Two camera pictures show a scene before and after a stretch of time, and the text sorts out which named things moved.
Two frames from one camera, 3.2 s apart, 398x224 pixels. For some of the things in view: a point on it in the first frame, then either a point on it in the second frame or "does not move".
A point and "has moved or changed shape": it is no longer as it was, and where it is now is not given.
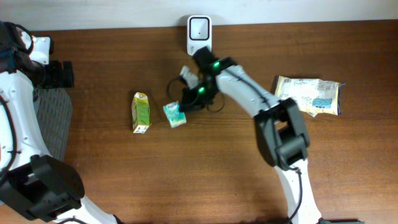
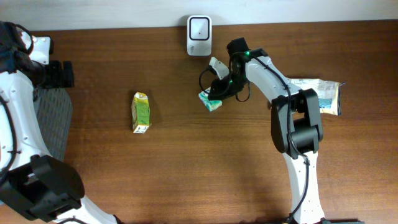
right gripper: [188, 102] → [216, 88]
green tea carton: [140, 112] does not move
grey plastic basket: [55, 107] does not move
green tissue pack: [172, 112] has moved or changed shape
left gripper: [58, 79] does not move
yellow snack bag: [313, 96] does not move
